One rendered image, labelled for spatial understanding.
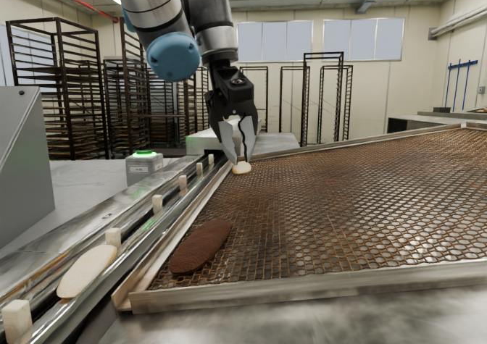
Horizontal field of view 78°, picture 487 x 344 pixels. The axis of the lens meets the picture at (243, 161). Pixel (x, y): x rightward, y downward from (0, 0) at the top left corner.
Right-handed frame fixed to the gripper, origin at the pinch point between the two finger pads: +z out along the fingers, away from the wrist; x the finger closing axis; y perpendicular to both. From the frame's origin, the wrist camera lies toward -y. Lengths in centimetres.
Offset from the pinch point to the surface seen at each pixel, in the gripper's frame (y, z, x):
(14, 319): -30.7, 3.3, 28.6
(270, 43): 620, -152, -298
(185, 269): -34.1, 2.1, 15.7
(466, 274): -44.7, 2.2, 1.3
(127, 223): -10.3, 4.1, 21.8
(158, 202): -5.1, 3.4, 17.1
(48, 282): -23.7, 4.0, 28.5
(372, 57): 528, -74, -502
